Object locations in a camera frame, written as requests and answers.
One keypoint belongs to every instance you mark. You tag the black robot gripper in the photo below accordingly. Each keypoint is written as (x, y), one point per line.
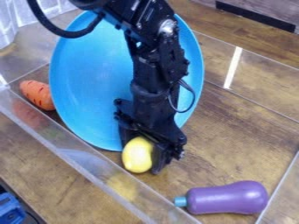
(147, 116)

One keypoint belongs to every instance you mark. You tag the yellow toy lemon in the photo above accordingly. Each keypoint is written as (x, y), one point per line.
(137, 155)

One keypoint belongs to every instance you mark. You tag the blue round tray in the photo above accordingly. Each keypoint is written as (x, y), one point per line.
(91, 72)

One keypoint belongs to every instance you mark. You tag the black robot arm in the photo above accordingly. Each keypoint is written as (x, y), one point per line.
(151, 31)

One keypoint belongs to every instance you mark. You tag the orange toy carrot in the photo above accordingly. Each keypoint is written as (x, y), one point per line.
(38, 93)

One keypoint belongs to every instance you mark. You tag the purple toy eggplant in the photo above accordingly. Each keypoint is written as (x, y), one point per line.
(243, 197)

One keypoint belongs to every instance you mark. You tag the blue object at corner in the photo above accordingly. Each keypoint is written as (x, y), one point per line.
(12, 213)

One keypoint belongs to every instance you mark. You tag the clear acrylic enclosure wall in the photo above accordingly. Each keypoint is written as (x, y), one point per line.
(243, 133)

